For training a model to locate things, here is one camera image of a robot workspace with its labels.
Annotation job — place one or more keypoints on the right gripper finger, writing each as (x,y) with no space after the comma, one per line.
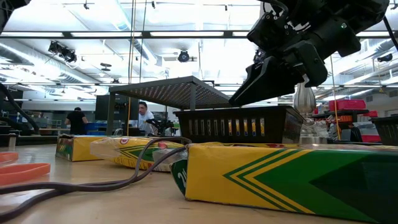
(273,84)
(253,70)

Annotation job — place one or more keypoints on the black slotted plastic basket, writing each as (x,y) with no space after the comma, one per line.
(217,138)
(387,130)

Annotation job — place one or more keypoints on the grey perforated metal riser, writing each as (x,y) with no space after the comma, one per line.
(174,90)

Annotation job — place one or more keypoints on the yellow green Crayola crayon box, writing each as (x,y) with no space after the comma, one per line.
(280,180)

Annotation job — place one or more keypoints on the small crayon pack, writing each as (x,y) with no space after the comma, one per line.
(121,155)

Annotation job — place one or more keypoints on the green yellow card box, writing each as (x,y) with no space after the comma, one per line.
(81,149)

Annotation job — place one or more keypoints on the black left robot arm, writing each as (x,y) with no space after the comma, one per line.
(6,12)

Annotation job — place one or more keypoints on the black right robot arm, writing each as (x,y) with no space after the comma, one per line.
(357,9)

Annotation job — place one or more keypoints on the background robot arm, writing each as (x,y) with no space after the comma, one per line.
(160,125)

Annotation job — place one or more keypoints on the white shade silver lamp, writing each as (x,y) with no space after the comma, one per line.
(304,99)

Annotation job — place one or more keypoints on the black ceiling fixture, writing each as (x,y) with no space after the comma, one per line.
(385,57)

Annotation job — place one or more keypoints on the red storage bin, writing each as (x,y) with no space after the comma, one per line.
(346,105)
(371,138)

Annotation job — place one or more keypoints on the dark background table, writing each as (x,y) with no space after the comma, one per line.
(342,112)

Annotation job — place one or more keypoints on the person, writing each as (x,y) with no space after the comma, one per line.
(145,119)
(76,121)

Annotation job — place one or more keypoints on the blue storage bins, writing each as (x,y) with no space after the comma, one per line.
(96,127)

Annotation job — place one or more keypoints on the black ceiling camera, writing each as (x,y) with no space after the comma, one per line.
(258,56)
(63,53)

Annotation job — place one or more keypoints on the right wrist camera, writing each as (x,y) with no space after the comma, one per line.
(267,29)

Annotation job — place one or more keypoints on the overhead frame light bar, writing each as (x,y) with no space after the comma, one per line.
(228,34)

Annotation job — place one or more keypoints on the black overhead camera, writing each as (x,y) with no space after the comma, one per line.
(183,56)

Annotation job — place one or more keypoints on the black table frame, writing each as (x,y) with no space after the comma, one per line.
(31,140)

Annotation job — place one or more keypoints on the small grey metal post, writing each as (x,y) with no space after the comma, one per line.
(12,141)

